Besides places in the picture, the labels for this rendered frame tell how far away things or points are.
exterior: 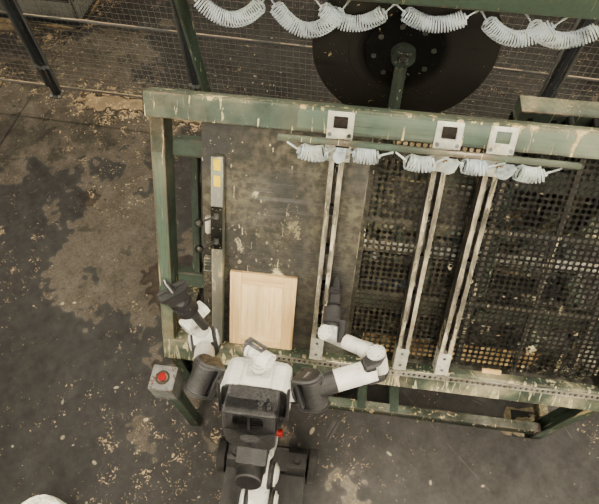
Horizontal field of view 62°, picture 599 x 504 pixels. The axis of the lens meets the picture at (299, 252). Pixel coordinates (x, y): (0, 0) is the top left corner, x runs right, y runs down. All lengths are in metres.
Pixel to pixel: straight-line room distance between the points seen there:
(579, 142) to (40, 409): 3.32
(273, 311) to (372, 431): 1.27
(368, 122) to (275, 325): 1.07
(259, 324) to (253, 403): 0.63
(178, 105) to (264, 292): 0.92
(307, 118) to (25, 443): 2.69
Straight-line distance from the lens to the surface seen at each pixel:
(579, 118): 2.43
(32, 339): 3.95
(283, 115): 1.97
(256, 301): 2.40
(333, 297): 2.20
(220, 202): 2.19
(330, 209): 2.10
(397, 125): 1.97
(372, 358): 2.01
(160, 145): 2.18
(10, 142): 5.13
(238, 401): 1.94
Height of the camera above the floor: 3.27
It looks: 59 degrees down
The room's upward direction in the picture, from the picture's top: straight up
